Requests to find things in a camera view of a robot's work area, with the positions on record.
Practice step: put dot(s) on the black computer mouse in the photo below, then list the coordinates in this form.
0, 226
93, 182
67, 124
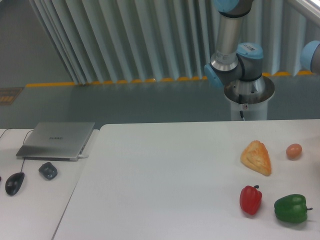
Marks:
14, 183

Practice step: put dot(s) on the green bell pepper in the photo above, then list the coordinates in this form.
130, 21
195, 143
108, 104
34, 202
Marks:
292, 209

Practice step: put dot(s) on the silver closed laptop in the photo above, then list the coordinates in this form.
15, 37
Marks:
56, 140

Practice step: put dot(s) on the small dark grey puck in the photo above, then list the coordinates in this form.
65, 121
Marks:
48, 171

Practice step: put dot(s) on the white pleated curtain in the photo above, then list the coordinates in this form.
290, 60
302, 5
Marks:
130, 40

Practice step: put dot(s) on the triangular bread pastry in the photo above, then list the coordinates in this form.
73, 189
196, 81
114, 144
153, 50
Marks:
256, 157

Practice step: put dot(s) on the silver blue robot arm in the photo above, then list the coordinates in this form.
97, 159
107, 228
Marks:
226, 40

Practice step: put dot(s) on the red bell pepper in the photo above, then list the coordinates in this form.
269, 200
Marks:
250, 199

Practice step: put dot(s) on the brown egg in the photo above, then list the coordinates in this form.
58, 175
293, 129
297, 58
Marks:
294, 150

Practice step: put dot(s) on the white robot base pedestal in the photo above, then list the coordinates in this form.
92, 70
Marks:
249, 99

